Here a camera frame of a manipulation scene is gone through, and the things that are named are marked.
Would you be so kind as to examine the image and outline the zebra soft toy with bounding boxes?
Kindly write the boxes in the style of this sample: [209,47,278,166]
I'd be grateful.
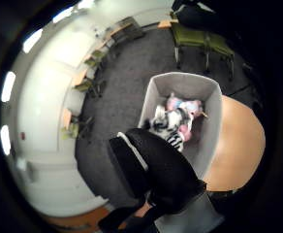
[142,105,194,153]

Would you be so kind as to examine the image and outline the grey fabric storage bin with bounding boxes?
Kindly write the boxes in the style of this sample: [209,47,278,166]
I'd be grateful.
[137,71,224,181]

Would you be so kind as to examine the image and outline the pink soft toy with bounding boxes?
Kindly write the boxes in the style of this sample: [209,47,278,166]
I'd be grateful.
[165,92,210,144]

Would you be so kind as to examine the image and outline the green office chair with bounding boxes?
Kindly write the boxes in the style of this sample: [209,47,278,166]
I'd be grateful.
[73,77,108,99]
[61,116,96,141]
[83,48,109,70]

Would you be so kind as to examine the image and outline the small wooden desk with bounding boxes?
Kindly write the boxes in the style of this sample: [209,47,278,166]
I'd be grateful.
[71,68,89,87]
[156,18,180,30]
[61,108,74,130]

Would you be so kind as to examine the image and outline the green upholstered chair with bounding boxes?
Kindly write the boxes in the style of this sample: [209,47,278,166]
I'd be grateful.
[205,32,236,82]
[170,13,211,71]

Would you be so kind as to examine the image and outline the dark desk with chair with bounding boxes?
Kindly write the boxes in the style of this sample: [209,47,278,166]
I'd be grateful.
[110,17,146,46]

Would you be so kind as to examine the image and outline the ceiling light panel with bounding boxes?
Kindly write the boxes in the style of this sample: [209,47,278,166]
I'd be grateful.
[0,124,12,156]
[51,6,75,24]
[0,70,16,104]
[76,0,96,11]
[21,28,45,54]

